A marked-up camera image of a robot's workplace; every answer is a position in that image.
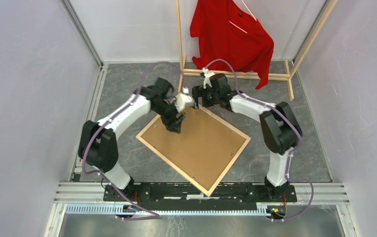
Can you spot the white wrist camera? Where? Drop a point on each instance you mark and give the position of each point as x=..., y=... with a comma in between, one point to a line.
x=207, y=74
x=184, y=100

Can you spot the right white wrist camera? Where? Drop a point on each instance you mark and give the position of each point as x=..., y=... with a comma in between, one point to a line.
x=207, y=74

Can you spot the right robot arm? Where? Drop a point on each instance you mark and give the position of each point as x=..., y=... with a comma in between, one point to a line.
x=280, y=128

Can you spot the pink clothes hanger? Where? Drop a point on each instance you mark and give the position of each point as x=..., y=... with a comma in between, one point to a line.
x=247, y=9

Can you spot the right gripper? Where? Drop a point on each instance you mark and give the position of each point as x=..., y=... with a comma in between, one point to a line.
x=198, y=91

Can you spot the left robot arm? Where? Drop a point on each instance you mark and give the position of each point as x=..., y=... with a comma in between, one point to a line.
x=98, y=145

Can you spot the red t-shirt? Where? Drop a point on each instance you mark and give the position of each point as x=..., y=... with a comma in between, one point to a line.
x=231, y=39

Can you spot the wooden picture frame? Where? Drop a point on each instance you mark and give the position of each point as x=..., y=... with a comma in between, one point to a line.
x=149, y=140

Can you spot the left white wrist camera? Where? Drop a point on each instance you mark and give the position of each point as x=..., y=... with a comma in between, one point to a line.
x=184, y=100

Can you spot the brown cardboard backing board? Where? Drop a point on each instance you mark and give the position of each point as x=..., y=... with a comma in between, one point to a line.
x=195, y=147

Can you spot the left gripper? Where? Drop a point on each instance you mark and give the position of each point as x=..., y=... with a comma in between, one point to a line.
x=172, y=124

